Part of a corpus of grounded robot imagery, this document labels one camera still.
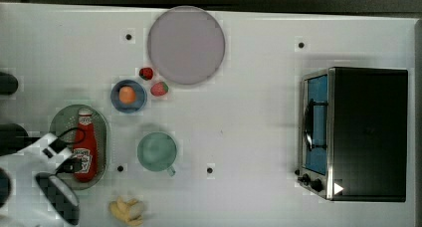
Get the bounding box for pink green strawberry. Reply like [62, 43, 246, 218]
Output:
[150, 82, 169, 97]

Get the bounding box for orange fruit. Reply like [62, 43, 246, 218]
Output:
[118, 86, 136, 105]

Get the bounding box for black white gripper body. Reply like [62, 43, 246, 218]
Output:
[39, 133, 73, 161]

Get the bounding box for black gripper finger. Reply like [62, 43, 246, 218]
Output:
[56, 157, 83, 174]

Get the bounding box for lower black cylinder post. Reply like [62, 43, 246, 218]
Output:
[0, 123, 37, 156]

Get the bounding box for blue bowl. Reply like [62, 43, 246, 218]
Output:
[110, 80, 147, 114]

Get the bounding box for red ketchup bottle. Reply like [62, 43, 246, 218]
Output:
[73, 108, 98, 182]

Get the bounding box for green mug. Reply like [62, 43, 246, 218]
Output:
[136, 131, 178, 177]

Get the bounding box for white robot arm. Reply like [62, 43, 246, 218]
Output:
[0, 133, 80, 227]

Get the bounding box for upper black cylinder post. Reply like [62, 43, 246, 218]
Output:
[0, 72, 19, 96]

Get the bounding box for green oval strainer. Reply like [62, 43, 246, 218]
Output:
[50, 105, 107, 190]

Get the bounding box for black cylinder post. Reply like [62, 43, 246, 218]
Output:
[0, 123, 37, 156]
[0, 72, 19, 96]

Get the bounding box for dark red strawberry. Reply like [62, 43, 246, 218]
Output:
[138, 67, 154, 81]

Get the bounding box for silver toaster oven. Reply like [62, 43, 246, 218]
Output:
[295, 67, 408, 202]

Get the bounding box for lilac round plate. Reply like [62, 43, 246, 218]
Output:
[147, 6, 226, 85]

